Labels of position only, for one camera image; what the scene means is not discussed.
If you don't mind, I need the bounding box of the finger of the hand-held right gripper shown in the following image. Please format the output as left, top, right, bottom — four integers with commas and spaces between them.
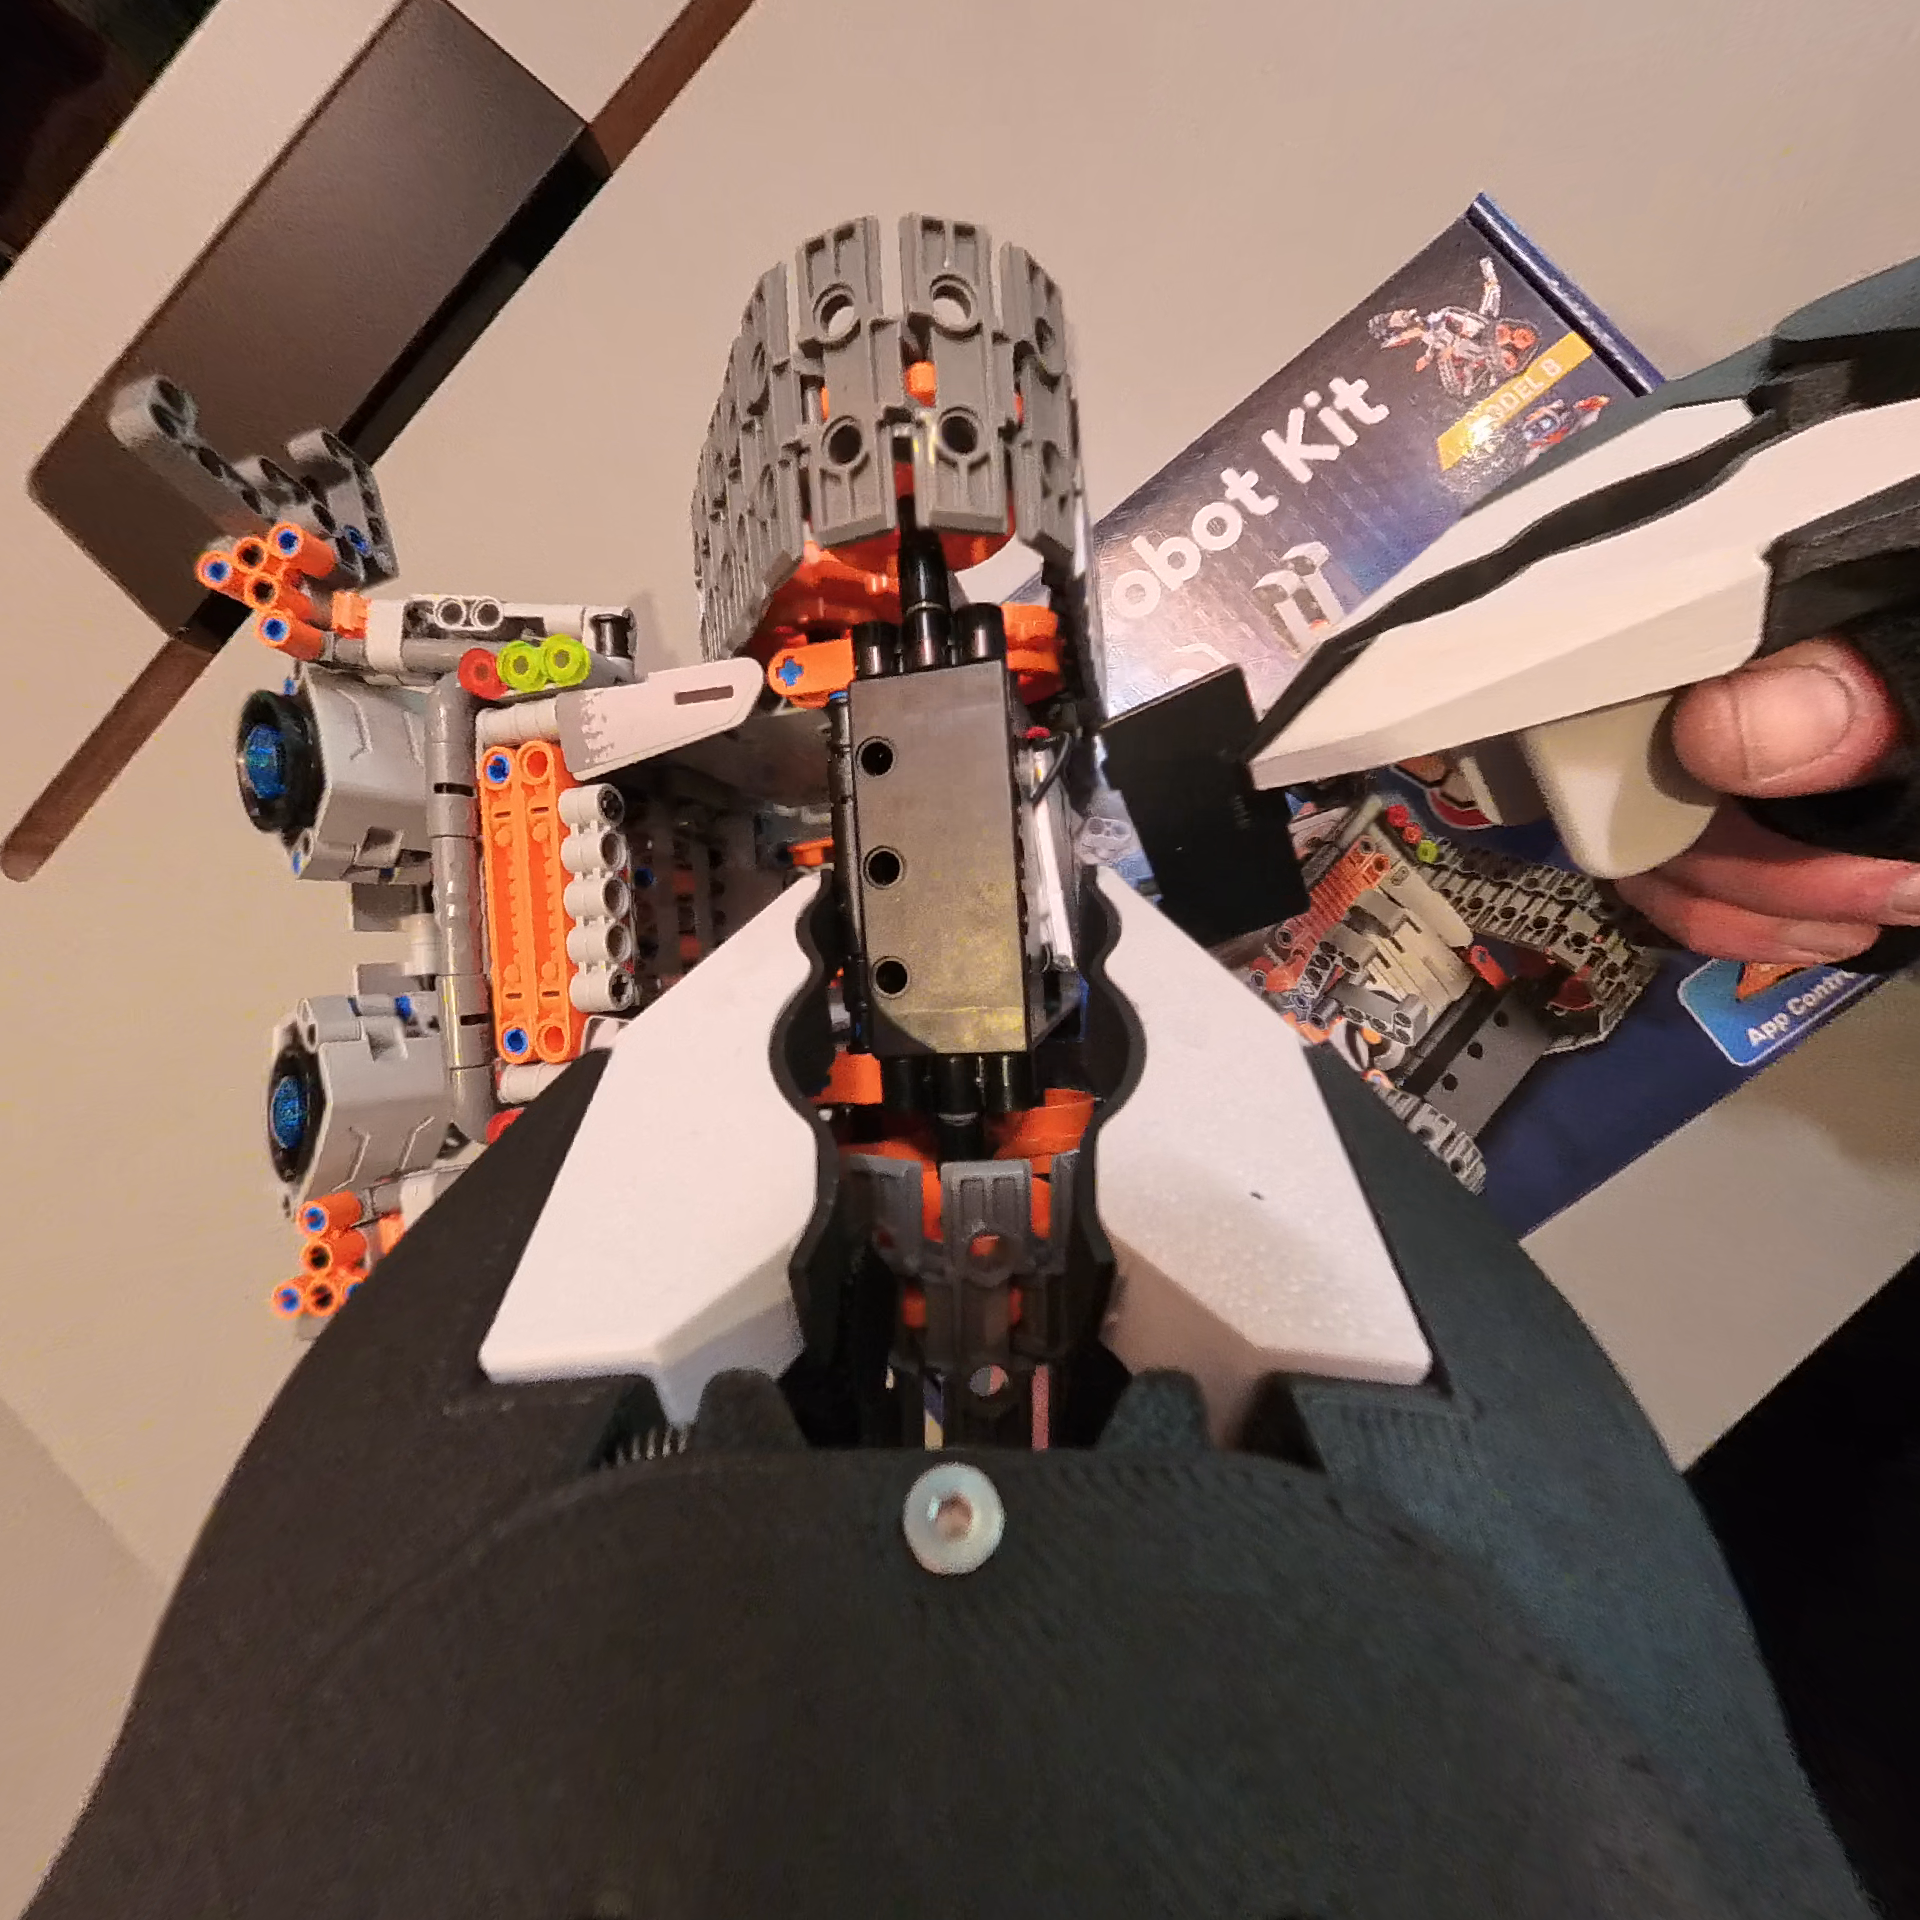
1297, 395, 1760, 681
1246, 430, 1920, 882

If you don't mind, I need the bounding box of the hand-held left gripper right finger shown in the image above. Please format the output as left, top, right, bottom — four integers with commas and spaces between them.
1084, 865, 1437, 1452

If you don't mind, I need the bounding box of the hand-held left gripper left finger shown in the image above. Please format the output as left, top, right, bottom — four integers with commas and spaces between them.
477, 871, 839, 1428

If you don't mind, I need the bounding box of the orange grey tracked brick robot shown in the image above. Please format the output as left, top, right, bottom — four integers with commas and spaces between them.
109, 210, 1146, 1450

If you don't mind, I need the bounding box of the black brick cover piece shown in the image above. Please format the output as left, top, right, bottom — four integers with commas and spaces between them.
1099, 660, 1312, 942

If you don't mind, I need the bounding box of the person's right hand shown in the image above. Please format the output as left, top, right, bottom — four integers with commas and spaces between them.
1609, 634, 1920, 972

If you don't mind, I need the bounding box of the blue robot kit box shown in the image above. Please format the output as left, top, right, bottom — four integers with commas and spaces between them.
1084, 193, 1881, 1243

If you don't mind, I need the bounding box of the person's black clothing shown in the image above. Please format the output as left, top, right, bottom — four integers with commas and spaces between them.
1685, 1321, 1920, 1920

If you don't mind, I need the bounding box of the dark desk cable flap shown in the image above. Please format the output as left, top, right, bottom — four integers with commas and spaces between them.
27, 0, 613, 658

